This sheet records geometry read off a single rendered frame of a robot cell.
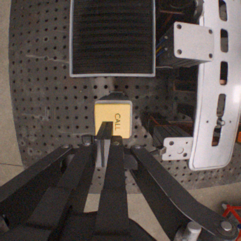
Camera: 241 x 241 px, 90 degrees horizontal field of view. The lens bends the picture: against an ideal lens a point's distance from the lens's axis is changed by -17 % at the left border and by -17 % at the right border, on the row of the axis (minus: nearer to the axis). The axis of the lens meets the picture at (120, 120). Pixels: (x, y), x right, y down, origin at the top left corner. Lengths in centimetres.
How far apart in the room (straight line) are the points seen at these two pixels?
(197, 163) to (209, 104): 20
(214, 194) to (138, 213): 111
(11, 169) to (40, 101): 152
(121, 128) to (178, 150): 21
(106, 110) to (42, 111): 60
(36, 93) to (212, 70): 77
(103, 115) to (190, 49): 22
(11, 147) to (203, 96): 197
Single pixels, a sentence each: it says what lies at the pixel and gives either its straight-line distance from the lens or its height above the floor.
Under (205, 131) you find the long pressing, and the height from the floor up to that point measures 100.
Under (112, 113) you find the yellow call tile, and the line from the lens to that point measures 24.
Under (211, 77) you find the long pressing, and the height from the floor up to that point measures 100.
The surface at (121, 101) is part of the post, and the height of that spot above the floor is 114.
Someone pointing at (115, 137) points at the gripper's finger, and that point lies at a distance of 16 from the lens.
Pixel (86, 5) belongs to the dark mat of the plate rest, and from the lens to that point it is 28.
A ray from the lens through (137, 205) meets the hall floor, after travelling 203.
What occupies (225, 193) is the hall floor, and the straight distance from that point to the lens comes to 254.
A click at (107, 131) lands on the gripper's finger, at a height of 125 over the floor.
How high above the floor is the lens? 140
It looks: 77 degrees down
